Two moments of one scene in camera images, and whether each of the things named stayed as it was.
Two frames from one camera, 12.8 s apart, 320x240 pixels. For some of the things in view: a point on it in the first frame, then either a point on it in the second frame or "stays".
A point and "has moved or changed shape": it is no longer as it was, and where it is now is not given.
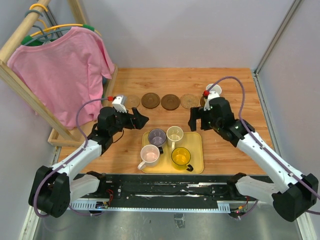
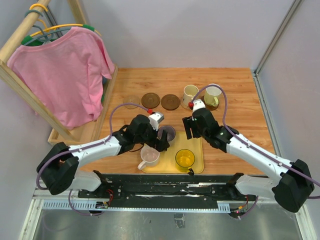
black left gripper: (137, 120) -> (162, 144)
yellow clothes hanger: (86, 26) stays
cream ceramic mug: (175, 134) -> (189, 93)
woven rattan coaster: (188, 101) stays
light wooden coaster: (132, 101) stays
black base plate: (173, 187) stays
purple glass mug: (157, 137) has moved or changed shape
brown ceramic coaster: (150, 100) stays
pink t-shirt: (64, 73) stays
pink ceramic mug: (150, 154) stays
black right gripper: (196, 113) -> (188, 123)
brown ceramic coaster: (170, 102) stays
